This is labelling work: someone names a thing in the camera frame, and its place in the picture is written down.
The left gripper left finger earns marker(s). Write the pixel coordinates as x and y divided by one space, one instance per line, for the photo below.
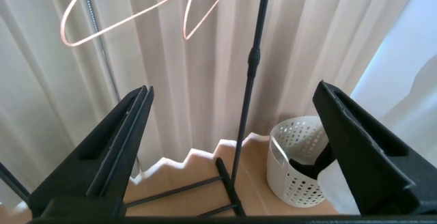
68 190

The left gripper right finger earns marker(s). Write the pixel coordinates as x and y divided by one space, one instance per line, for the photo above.
375 183

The pink clothes hanger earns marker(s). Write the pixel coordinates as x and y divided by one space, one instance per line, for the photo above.
65 19
185 22

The white laundry basket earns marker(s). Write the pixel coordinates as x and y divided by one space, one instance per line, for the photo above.
290 183

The black clothes rack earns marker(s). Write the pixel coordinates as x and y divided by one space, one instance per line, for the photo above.
253 60

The silver curtain pull rod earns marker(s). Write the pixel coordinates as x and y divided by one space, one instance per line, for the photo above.
99 36

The beige curtain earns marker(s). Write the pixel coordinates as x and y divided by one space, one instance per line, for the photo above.
191 91

